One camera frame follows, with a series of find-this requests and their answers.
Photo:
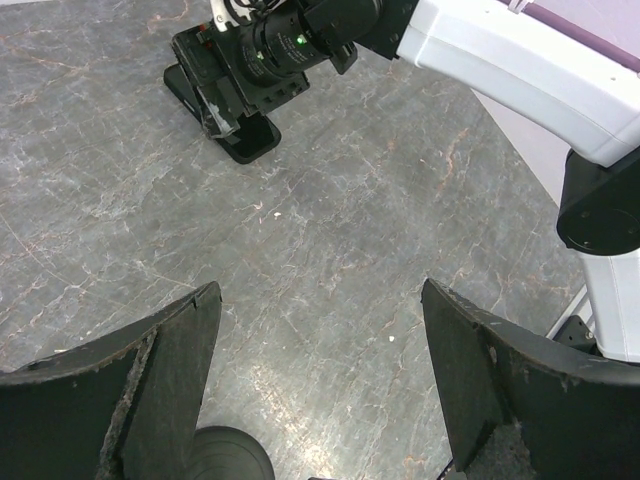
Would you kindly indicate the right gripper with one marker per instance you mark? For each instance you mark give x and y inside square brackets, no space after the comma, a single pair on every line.
[232,79]

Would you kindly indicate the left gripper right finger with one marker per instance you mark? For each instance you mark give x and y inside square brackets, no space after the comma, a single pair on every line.
[560,412]

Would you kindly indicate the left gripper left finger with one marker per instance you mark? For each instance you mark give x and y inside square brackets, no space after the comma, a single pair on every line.
[123,406]

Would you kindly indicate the black phone stand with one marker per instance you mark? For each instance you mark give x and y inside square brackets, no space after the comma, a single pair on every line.
[225,453]

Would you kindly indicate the black smartphone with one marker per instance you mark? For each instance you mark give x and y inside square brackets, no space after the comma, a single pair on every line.
[256,136]

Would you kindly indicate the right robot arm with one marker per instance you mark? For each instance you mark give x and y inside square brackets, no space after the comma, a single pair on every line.
[530,60]

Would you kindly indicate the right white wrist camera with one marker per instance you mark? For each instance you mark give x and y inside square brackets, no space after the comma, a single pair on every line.
[230,14]

